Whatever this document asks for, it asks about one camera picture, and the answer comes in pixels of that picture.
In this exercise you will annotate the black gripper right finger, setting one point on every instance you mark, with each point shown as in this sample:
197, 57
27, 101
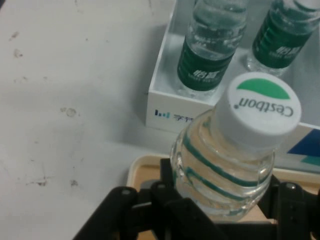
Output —
290, 207

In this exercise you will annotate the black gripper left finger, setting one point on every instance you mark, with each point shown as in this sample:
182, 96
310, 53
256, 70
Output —
155, 212

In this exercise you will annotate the clear water bottle green label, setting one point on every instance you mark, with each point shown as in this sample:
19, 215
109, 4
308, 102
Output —
282, 42
250, 130
205, 57

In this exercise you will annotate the bamboo tray with cream rim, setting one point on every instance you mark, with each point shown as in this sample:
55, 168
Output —
143, 172

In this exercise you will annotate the white and blue cardboard box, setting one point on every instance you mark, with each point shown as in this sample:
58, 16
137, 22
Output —
165, 110

